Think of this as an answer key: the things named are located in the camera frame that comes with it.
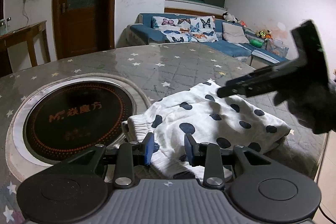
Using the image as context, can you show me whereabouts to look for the black white plush toy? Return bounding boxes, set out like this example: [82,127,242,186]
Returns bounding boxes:
[222,12,239,23]

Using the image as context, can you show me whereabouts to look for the grey star-pattern tablecloth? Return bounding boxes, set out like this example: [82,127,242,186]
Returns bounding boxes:
[1,43,325,223]

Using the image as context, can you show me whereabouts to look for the grey cushion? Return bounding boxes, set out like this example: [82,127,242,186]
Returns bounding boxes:
[222,22,249,44]

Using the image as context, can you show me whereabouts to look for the white navy polka-dot garment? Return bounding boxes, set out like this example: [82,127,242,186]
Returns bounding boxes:
[122,81,291,179]

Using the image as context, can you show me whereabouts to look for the green round toy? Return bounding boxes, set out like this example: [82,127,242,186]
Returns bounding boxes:
[249,39,264,48]

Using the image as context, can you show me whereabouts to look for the round black induction cooktop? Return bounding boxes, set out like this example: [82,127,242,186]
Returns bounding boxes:
[23,81,136,162]

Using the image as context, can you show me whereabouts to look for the wooden side table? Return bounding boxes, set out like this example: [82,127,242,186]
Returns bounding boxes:
[1,20,51,77]

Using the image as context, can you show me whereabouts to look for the butterfly print blanket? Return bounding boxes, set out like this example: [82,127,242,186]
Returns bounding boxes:
[151,16,218,43]

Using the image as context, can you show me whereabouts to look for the brown wooden door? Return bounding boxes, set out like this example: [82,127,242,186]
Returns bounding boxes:
[52,0,115,59]

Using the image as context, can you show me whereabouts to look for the blue sofa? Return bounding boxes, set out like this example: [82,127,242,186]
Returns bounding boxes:
[126,12,289,64]

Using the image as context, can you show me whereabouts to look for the gloved right hand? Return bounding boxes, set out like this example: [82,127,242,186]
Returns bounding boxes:
[273,81,335,135]

